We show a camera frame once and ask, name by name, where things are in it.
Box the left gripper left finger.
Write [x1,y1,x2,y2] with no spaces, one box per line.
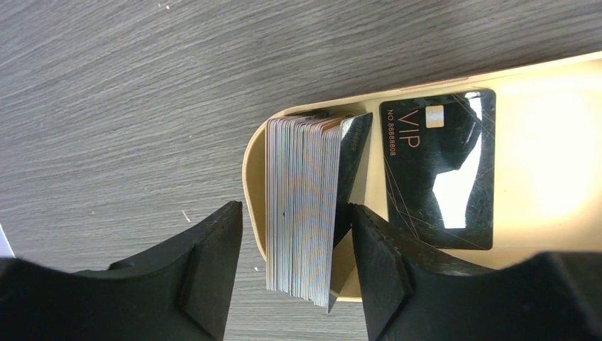
[1,201,243,340]

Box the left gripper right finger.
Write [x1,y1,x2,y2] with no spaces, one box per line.
[351,205,601,340]

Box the black VIP card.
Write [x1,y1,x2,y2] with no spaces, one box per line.
[379,89,496,250]

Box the stack of cards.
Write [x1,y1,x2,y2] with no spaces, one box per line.
[265,114,343,308]

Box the beige oval tray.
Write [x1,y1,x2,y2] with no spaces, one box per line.
[242,53,601,301]

